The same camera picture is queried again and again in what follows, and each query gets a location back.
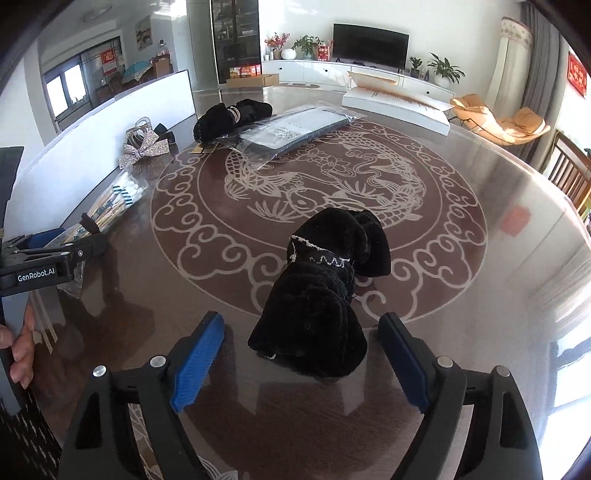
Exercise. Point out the silver rhinestone bow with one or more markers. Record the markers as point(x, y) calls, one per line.
point(138, 152)

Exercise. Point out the red orange snack box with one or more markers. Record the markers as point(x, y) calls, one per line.
point(250, 71)

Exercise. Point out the phone case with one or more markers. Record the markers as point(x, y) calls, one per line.
point(295, 131)

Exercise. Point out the green potted plant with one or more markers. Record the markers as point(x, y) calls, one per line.
point(307, 46)

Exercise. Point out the cotton swab packet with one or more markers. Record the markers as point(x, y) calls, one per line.
point(115, 198)

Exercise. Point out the flat brown cardboard box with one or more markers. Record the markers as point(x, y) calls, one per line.
point(253, 81)

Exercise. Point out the round white vase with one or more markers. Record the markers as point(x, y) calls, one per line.
point(288, 54)

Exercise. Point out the clear plastic bottle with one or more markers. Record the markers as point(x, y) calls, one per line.
point(164, 47)

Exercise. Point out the glass window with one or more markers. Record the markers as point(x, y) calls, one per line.
point(67, 90)

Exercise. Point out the wall painting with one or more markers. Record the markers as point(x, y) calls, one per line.
point(143, 32)

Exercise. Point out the round ceiling lamp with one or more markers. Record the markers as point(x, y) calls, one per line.
point(97, 12)

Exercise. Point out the beige curtain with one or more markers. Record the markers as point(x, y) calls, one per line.
point(510, 64)

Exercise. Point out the orange lounge chair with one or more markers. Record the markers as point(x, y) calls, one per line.
point(501, 124)

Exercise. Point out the red flower vase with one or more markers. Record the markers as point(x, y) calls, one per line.
point(276, 42)

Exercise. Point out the clear hair claw clip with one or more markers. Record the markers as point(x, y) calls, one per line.
point(141, 124)

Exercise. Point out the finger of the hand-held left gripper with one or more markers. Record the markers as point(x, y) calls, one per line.
point(90, 244)
point(44, 239)

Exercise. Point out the white television cabinet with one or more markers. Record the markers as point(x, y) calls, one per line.
point(318, 71)

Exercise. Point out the red wall decoration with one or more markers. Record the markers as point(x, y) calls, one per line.
point(578, 74)

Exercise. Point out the dining table with blue cloth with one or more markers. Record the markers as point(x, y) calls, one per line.
point(137, 72)

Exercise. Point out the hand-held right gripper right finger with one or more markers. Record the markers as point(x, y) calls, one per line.
point(406, 364)

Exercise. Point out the grey curtain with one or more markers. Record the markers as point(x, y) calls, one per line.
point(547, 69)

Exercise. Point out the white box lid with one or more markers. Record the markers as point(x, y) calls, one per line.
point(397, 108)

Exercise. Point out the white cardboard box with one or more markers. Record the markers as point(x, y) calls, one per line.
point(92, 138)

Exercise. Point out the black glass display cabinet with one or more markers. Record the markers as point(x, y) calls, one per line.
point(235, 39)

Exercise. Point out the red window poster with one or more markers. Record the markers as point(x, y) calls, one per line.
point(109, 61)

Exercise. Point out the small potted plant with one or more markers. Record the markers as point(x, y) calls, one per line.
point(415, 67)

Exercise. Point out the green snack box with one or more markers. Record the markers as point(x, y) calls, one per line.
point(235, 72)

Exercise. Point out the black television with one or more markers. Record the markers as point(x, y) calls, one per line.
point(371, 45)

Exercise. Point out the brown wooden chair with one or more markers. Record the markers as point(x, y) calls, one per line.
point(570, 168)

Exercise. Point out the plain black velvet scrunchie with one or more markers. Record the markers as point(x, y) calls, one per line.
point(217, 122)

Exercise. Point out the person's left hand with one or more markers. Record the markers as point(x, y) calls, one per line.
point(25, 346)

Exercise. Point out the bushy plant in white pot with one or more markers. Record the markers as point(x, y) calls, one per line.
point(445, 70)

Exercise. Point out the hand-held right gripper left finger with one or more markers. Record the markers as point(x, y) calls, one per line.
point(198, 364)

